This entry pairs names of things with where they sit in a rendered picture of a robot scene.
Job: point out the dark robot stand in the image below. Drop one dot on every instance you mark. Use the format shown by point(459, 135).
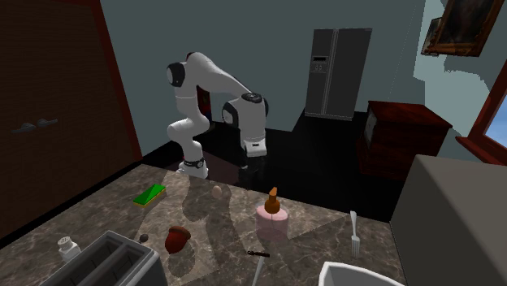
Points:
point(216, 168)

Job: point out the red and brown acorn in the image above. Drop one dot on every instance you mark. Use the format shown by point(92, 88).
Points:
point(176, 239)

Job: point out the red framed window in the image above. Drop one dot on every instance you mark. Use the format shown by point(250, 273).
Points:
point(489, 123)

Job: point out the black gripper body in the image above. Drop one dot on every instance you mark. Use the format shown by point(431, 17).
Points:
point(250, 166)

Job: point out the green and yellow sponge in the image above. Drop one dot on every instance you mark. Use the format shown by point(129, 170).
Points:
point(149, 195)

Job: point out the dark red wooden cabinet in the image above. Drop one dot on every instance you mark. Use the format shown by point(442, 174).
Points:
point(400, 138)

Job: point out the white salt shaker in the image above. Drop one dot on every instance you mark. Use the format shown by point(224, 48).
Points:
point(68, 247)

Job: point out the grey box appliance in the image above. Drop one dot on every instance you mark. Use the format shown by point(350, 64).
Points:
point(455, 225)

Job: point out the beige egg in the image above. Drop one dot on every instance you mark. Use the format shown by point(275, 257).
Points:
point(216, 191)

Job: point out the silver toaster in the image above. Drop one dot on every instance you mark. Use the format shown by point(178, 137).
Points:
point(107, 263)

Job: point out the dark grey refrigerator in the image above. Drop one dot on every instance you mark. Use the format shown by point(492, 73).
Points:
point(336, 73)

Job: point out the white fork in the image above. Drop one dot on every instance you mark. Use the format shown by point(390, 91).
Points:
point(355, 237)

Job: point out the dark brown double door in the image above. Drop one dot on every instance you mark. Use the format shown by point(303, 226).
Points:
point(55, 111)

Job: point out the pink bottle with brown cap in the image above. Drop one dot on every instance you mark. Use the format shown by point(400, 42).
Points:
point(271, 220)

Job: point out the large gold framed painting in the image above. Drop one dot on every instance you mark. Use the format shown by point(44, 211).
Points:
point(467, 25)

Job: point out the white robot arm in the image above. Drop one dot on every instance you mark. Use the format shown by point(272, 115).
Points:
point(193, 99)

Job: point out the small gold framed painting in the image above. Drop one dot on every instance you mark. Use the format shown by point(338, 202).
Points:
point(429, 35)

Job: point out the white bowl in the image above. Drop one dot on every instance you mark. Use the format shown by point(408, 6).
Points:
point(356, 276)

